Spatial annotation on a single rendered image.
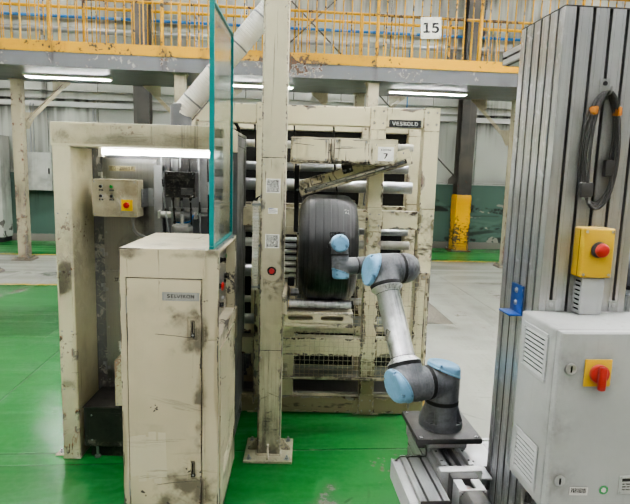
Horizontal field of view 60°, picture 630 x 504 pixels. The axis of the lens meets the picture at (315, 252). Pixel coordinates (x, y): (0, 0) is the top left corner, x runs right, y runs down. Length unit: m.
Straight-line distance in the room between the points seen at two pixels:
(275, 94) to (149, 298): 1.23
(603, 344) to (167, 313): 1.57
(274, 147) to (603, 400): 1.96
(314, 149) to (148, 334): 1.42
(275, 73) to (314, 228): 0.81
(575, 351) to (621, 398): 0.18
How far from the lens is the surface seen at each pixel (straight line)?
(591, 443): 1.58
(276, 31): 2.95
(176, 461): 2.54
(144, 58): 8.33
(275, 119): 2.88
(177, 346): 2.34
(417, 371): 1.91
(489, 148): 12.76
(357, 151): 3.14
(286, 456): 3.22
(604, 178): 1.67
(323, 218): 2.74
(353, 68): 8.21
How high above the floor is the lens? 1.59
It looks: 8 degrees down
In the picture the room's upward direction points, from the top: 2 degrees clockwise
